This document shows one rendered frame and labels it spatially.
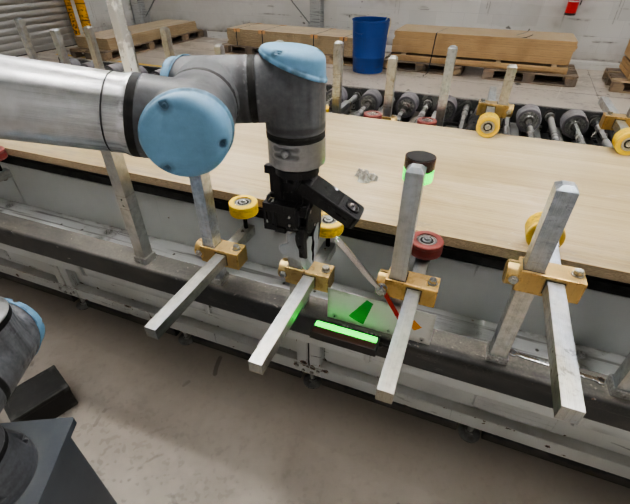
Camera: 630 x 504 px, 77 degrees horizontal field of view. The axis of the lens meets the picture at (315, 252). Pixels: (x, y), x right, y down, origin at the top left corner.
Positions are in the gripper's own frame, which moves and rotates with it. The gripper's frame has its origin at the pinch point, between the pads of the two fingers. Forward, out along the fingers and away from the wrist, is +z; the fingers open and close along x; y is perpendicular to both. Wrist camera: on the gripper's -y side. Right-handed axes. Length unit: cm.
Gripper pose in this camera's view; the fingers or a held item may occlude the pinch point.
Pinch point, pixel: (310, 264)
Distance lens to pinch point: 75.2
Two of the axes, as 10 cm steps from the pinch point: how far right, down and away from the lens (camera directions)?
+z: 0.0, 8.0, 6.0
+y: -9.4, -2.0, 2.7
